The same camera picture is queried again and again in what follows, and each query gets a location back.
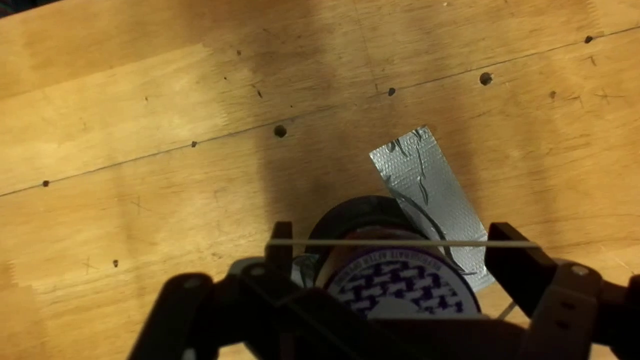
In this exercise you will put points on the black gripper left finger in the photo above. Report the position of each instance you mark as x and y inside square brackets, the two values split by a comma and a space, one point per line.
[200, 321]

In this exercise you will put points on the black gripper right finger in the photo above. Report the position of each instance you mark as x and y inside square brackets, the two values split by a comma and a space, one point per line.
[581, 313]

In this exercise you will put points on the cream rubber band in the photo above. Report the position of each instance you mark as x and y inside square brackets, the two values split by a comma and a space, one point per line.
[401, 244]

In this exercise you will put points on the small grey duct tape piece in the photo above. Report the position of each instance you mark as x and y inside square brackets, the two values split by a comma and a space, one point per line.
[304, 270]

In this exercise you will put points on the large grey duct tape piece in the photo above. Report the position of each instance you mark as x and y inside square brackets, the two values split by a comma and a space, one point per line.
[426, 187]

